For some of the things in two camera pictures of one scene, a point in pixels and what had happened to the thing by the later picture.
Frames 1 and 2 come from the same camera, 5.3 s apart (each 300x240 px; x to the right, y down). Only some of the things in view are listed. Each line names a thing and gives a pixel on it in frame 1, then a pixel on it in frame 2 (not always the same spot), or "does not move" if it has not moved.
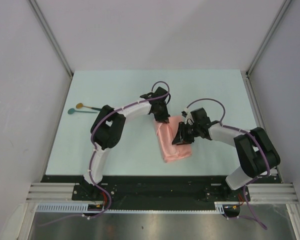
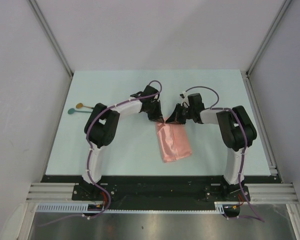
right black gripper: [181, 137] → [176, 117]
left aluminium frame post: [35, 7] does not move
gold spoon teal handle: [80, 105] does not move
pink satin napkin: [166, 132] does not move
